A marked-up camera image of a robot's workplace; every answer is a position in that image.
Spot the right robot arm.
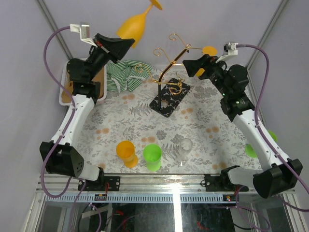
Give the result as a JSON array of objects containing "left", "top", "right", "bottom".
[{"left": 183, "top": 55, "right": 303, "bottom": 198}]

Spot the orange wine glass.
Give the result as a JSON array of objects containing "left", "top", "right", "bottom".
[
  {"left": 196, "top": 45, "right": 218, "bottom": 78},
  {"left": 116, "top": 0, "right": 163, "bottom": 48}
]

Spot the aluminium rail frame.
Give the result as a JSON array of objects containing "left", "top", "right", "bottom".
[{"left": 36, "top": 173, "right": 296, "bottom": 194}]

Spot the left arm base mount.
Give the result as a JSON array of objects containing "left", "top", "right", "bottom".
[{"left": 84, "top": 176, "right": 121, "bottom": 192}]

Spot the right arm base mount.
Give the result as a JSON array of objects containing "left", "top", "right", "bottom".
[{"left": 204, "top": 174, "right": 240, "bottom": 192}]

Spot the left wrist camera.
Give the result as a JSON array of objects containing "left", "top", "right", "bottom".
[{"left": 70, "top": 22, "right": 97, "bottom": 47}]

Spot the clear glass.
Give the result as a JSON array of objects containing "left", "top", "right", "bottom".
[{"left": 176, "top": 138, "right": 193, "bottom": 166}]

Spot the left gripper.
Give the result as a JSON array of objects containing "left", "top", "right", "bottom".
[{"left": 84, "top": 33, "right": 132, "bottom": 82}]

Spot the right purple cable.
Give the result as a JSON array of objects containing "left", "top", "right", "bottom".
[{"left": 234, "top": 43, "right": 309, "bottom": 230}]

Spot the white plastic basket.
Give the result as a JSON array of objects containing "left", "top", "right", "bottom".
[{"left": 58, "top": 62, "right": 107, "bottom": 106}]

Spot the green striped cloth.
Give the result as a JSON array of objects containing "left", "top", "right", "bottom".
[{"left": 106, "top": 60, "right": 153, "bottom": 92}]

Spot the green wine glass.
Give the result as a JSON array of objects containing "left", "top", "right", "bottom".
[{"left": 245, "top": 130, "right": 278, "bottom": 158}]

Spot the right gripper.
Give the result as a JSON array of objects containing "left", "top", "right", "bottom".
[{"left": 182, "top": 55, "right": 230, "bottom": 98}]

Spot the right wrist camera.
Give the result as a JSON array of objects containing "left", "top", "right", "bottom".
[{"left": 215, "top": 42, "right": 238, "bottom": 63}]

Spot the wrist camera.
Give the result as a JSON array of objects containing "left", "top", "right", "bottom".
[
  {"left": 70, "top": 22, "right": 97, "bottom": 47},
  {"left": 215, "top": 42, "right": 238, "bottom": 63}
]

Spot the brown cloth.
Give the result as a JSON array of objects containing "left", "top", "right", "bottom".
[{"left": 61, "top": 69, "right": 105, "bottom": 103}]

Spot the floral tablecloth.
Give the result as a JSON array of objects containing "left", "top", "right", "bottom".
[{"left": 75, "top": 69, "right": 260, "bottom": 174}]

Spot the orange plastic cup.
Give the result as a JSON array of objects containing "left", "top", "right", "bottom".
[{"left": 116, "top": 141, "right": 139, "bottom": 168}]

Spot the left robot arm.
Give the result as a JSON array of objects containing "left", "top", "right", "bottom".
[{"left": 40, "top": 33, "right": 135, "bottom": 191}]

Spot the green plastic cup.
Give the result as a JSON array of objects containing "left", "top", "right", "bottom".
[{"left": 143, "top": 144, "right": 162, "bottom": 172}]

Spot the gold wine glass rack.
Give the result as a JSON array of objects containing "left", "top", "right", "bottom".
[{"left": 149, "top": 43, "right": 194, "bottom": 118}]

